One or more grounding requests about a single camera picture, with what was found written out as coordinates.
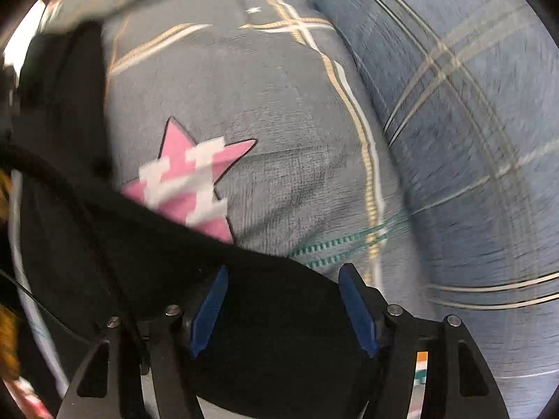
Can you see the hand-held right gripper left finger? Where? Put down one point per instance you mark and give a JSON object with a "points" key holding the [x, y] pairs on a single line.
{"points": [[209, 310]]}

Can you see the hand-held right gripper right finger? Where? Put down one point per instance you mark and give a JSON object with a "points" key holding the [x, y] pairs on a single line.
{"points": [[356, 310]]}

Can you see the black pants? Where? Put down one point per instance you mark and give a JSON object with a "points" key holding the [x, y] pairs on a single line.
{"points": [[270, 314]]}

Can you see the blue plaid pillow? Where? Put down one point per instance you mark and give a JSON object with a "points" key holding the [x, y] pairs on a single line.
{"points": [[458, 139]]}

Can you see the brown jacket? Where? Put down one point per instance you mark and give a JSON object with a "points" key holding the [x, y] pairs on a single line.
{"points": [[6, 336]]}

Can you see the pink patterned cloth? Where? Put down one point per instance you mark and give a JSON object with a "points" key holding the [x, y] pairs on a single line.
{"points": [[26, 401]]}

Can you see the grey plaid bed sheet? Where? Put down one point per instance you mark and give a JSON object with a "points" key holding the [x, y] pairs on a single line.
{"points": [[284, 118]]}

